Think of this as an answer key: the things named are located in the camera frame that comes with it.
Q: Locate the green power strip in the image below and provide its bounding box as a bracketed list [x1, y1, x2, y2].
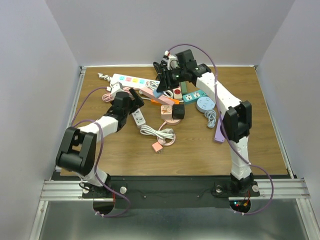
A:
[180, 81, 188, 95]

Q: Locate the black cube socket adapter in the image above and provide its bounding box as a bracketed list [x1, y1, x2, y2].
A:
[172, 104, 185, 120]

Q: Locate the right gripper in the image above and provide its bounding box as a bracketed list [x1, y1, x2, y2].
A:
[155, 66, 186, 92]

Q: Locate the purple cable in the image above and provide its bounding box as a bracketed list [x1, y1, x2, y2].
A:
[167, 44, 275, 216]
[71, 86, 131, 218]

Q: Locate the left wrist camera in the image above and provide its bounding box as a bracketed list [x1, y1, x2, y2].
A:
[110, 82, 124, 100]

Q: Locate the teal power strip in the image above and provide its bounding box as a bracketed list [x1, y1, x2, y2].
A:
[182, 89, 207, 105]

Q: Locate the beige red power strip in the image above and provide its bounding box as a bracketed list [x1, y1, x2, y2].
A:
[172, 86, 183, 101]

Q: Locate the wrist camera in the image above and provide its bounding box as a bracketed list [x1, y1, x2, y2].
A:
[110, 82, 124, 100]
[163, 50, 179, 70]

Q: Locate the white cord bundle centre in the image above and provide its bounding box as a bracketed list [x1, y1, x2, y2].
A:
[144, 79, 174, 100]

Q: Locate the white bundled cord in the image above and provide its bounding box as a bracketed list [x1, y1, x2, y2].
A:
[139, 124, 176, 141]

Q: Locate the purple power strip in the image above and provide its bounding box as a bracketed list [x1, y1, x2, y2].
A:
[214, 119, 225, 144]

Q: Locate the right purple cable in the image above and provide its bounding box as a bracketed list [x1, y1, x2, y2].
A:
[167, 44, 275, 216]

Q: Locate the orange power strip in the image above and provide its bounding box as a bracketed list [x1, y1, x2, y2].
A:
[150, 98, 180, 106]

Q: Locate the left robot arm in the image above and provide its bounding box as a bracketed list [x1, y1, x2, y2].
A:
[55, 88, 144, 197]

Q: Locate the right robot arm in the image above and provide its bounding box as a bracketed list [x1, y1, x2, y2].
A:
[156, 49, 254, 195]

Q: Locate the pink plug adapter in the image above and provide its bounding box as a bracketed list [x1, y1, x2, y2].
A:
[151, 142, 163, 154]

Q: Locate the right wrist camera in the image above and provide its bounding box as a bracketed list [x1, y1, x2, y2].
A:
[163, 50, 179, 70]

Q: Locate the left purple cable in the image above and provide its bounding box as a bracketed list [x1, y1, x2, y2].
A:
[71, 86, 131, 218]

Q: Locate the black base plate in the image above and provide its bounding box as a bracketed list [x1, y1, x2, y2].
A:
[80, 175, 260, 210]

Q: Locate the pink cube adapter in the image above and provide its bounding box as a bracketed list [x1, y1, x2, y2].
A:
[160, 105, 173, 120]

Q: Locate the black cord bundle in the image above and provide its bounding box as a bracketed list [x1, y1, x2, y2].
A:
[152, 59, 171, 81]

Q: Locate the small white power strip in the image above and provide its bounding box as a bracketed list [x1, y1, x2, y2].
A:
[131, 108, 146, 129]

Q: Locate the pink cord loop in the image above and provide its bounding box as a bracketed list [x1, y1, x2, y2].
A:
[157, 121, 177, 147]

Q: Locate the blue round socket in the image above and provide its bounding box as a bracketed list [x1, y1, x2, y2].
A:
[196, 96, 216, 113]

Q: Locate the pink round socket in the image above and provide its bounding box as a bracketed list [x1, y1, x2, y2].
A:
[164, 119, 181, 126]

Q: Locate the pink power strip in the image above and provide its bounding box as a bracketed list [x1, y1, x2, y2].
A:
[140, 87, 175, 106]

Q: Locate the white colourful power strip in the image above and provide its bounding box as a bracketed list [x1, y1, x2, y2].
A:
[109, 73, 159, 89]

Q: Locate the blue plug adapter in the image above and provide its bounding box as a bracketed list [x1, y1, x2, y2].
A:
[152, 89, 164, 99]

